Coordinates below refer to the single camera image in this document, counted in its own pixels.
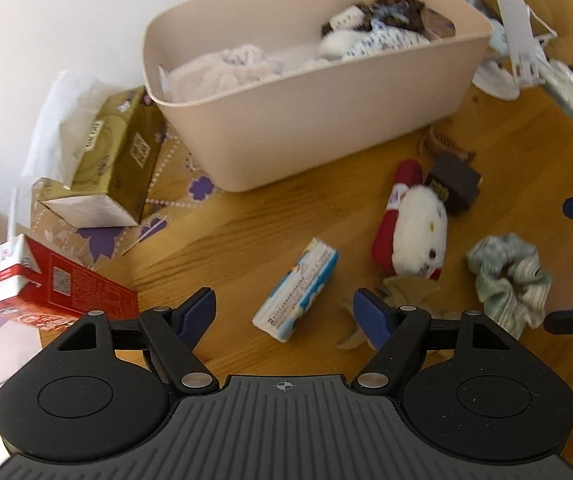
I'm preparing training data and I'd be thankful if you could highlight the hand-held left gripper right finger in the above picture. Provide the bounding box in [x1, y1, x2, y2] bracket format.
[353, 287, 514, 391]

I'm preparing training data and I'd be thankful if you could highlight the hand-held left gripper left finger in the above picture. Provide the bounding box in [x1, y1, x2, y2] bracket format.
[59, 286, 217, 395]

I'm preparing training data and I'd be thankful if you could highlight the blue white packet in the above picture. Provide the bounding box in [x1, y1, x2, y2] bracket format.
[252, 238, 339, 344]

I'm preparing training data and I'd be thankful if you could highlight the beige plastic bin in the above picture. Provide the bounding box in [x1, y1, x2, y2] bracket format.
[142, 0, 494, 193]

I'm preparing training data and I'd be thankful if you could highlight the beige fluffy cloth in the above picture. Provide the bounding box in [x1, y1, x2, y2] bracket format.
[166, 44, 284, 106]

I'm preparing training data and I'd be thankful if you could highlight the blue floral white cloth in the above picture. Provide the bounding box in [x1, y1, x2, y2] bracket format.
[341, 27, 429, 63]

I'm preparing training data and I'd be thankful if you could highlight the wooden desktop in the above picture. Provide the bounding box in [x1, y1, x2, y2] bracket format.
[126, 50, 573, 471]

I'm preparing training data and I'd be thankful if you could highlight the beige thin sock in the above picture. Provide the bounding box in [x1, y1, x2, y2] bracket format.
[336, 275, 439, 351]

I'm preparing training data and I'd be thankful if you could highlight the red white plush toy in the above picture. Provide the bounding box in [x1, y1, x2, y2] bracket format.
[370, 159, 448, 278]

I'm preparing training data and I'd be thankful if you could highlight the purple floral tissue box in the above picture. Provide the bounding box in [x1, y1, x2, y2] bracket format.
[30, 125, 224, 267]

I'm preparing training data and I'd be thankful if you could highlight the red white carton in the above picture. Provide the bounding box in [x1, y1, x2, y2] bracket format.
[0, 234, 140, 331]

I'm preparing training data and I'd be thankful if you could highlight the tan sock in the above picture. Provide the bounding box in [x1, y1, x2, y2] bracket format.
[419, 125, 477, 163]

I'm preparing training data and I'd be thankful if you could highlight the gold tissue box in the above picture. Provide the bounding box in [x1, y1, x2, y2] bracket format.
[36, 87, 167, 226]

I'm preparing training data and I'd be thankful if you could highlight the white plastic stand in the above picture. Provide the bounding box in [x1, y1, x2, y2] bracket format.
[496, 0, 558, 92]

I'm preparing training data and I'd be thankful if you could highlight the brown cloth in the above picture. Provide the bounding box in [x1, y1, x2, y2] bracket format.
[419, 7, 457, 41]

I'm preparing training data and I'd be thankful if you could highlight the white fluffy sock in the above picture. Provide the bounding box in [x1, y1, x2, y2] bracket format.
[319, 30, 367, 59]

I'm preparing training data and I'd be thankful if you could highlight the dark brown fuzzy sock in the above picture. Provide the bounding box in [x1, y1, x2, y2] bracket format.
[321, 0, 427, 36]

